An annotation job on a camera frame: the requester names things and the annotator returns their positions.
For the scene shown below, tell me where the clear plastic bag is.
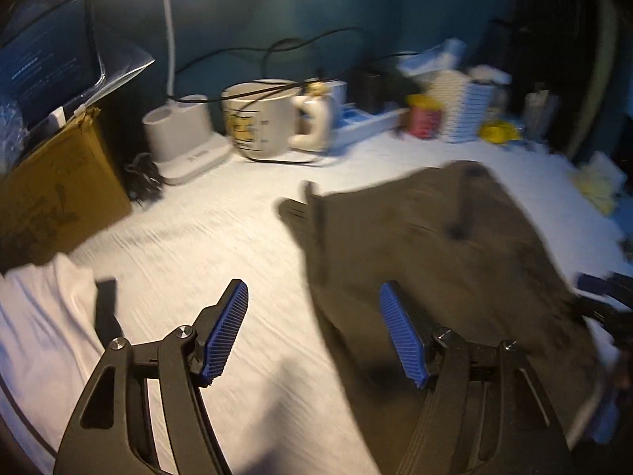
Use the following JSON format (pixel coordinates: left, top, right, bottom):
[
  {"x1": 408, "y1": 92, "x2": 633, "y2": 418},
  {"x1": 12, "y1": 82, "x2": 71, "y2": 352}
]
[{"x1": 91, "y1": 25, "x2": 157, "y2": 110}]

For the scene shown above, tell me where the white textured tablecloth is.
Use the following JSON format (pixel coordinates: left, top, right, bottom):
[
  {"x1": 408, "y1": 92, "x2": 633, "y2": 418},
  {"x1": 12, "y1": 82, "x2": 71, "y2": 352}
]
[{"x1": 0, "y1": 123, "x2": 633, "y2": 475}]

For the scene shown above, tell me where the white charger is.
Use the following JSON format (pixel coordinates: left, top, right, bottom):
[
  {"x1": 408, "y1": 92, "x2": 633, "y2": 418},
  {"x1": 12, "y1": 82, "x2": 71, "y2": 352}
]
[{"x1": 304, "y1": 78, "x2": 347, "y2": 110}]

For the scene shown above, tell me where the clear jar with white lid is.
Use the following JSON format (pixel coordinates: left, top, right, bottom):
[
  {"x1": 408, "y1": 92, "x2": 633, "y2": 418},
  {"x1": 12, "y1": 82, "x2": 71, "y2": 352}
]
[{"x1": 470, "y1": 65, "x2": 513, "y2": 124}]

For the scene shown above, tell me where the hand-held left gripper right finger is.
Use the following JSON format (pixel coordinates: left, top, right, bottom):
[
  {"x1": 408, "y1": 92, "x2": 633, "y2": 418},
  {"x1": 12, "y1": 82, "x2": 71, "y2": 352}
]
[{"x1": 380, "y1": 281, "x2": 569, "y2": 475}]

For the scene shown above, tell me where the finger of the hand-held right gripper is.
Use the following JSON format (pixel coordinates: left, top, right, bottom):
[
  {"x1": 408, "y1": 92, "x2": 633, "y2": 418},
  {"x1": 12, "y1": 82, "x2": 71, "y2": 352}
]
[
  {"x1": 576, "y1": 270, "x2": 633, "y2": 304},
  {"x1": 572, "y1": 297, "x2": 633, "y2": 344}
]

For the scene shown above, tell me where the cardboard box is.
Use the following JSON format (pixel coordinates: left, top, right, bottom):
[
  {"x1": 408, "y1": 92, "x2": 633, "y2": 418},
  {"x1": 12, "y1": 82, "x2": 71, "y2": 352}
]
[{"x1": 0, "y1": 106, "x2": 134, "y2": 271}]

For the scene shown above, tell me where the white perforated basket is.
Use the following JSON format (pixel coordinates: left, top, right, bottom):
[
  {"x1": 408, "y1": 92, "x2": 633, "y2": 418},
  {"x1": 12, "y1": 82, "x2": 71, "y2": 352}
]
[{"x1": 427, "y1": 70, "x2": 496, "y2": 144}]

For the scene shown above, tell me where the black cable bundle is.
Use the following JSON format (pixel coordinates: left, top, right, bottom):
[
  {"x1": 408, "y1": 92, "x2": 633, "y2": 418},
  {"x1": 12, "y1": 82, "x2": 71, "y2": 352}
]
[{"x1": 125, "y1": 152, "x2": 164, "y2": 204}]

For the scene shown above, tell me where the white desk lamp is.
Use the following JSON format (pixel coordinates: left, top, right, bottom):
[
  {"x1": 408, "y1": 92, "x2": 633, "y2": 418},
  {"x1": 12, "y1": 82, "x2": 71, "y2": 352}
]
[{"x1": 142, "y1": 0, "x2": 233, "y2": 187}]

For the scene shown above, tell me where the dark brown shirt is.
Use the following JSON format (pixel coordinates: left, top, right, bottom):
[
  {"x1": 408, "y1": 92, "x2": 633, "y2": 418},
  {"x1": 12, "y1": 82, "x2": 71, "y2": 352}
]
[{"x1": 277, "y1": 160, "x2": 620, "y2": 475}]

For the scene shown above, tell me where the crumpled white tissue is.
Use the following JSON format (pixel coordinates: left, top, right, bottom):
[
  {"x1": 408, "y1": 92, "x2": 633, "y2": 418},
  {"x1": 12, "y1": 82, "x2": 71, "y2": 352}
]
[{"x1": 396, "y1": 37, "x2": 468, "y2": 78}]

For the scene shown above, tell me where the red can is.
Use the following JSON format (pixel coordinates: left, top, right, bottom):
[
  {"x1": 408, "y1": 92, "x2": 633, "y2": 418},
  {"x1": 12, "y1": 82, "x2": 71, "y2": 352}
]
[{"x1": 406, "y1": 94, "x2": 445, "y2": 141}]

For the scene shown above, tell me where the teal curtain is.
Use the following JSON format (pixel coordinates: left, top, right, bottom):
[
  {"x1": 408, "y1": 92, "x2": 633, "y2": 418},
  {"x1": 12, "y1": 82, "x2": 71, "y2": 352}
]
[{"x1": 94, "y1": 0, "x2": 522, "y2": 114}]

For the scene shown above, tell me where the black power adapter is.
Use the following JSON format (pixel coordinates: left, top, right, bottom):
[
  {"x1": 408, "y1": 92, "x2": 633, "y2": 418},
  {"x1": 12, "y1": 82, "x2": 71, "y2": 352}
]
[{"x1": 358, "y1": 70, "x2": 385, "y2": 110}]

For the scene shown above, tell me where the white printed mug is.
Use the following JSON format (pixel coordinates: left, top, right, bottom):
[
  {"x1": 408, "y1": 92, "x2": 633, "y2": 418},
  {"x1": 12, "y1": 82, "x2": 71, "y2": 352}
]
[{"x1": 220, "y1": 78, "x2": 335, "y2": 162}]

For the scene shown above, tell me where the yellow tissue pack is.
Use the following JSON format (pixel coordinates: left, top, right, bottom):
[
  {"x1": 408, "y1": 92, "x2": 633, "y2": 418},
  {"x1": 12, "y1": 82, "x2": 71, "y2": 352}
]
[{"x1": 572, "y1": 151, "x2": 630, "y2": 217}]

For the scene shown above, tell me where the white power strip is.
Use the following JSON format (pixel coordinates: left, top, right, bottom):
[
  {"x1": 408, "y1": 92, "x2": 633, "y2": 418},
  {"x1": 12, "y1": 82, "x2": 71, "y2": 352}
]
[{"x1": 330, "y1": 103, "x2": 411, "y2": 152}]

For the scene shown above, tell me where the yellow snack packet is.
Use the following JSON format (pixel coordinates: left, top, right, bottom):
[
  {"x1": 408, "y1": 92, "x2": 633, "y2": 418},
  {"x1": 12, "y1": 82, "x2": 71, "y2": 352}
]
[{"x1": 478, "y1": 119, "x2": 524, "y2": 146}]

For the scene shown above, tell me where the steel tumbler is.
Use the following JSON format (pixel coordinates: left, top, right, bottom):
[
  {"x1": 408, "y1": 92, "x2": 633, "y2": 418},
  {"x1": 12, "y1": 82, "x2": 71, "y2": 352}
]
[{"x1": 524, "y1": 89, "x2": 563, "y2": 134}]

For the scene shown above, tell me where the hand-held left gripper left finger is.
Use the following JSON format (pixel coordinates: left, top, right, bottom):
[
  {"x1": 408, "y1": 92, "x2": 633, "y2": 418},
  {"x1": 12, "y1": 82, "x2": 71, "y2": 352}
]
[{"x1": 53, "y1": 278, "x2": 249, "y2": 475}]

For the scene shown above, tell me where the yellow-green curtain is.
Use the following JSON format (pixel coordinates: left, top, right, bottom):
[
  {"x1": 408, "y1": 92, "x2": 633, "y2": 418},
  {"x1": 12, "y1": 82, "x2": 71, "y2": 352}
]
[{"x1": 566, "y1": 0, "x2": 620, "y2": 160}]

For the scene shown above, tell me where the white garment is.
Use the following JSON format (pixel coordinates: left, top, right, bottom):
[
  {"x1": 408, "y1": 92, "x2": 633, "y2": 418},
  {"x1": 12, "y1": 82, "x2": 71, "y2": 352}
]
[{"x1": 0, "y1": 252, "x2": 150, "y2": 462}]

